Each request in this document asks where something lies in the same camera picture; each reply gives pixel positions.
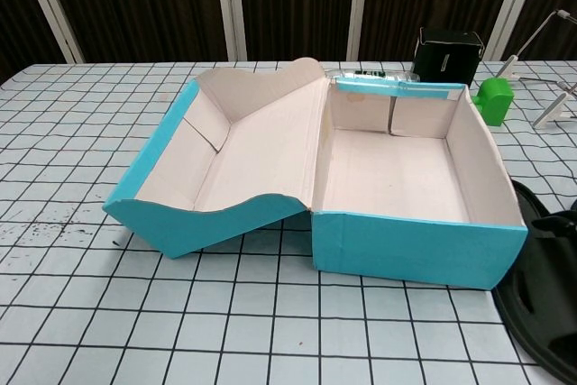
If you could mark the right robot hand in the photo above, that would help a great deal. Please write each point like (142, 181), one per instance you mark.
(559, 245)

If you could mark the light blue cardboard shoe box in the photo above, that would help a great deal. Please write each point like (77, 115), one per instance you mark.
(396, 245)

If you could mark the black cube box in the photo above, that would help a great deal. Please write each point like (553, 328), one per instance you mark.
(444, 62)

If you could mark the green toy block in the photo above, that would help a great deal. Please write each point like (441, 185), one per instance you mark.
(496, 101)

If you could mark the clear plastic water bottle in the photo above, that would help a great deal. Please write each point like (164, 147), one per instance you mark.
(360, 74)

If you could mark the white black checkered tablecloth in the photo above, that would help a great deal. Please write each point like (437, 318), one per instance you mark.
(180, 326)

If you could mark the dark folding screen white frames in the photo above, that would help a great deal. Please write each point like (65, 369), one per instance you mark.
(149, 2)

